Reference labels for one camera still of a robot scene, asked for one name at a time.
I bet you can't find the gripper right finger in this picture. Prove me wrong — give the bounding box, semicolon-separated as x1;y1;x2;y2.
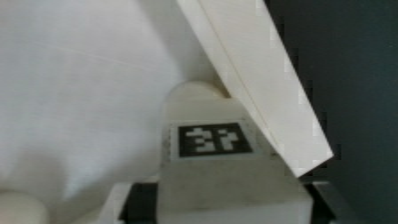
306;181;356;224

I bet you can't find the white square tabletop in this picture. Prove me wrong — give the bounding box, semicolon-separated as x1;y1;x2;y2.
0;0;333;224

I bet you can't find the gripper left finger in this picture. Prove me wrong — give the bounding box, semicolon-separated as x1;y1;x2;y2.
97;182;159;224

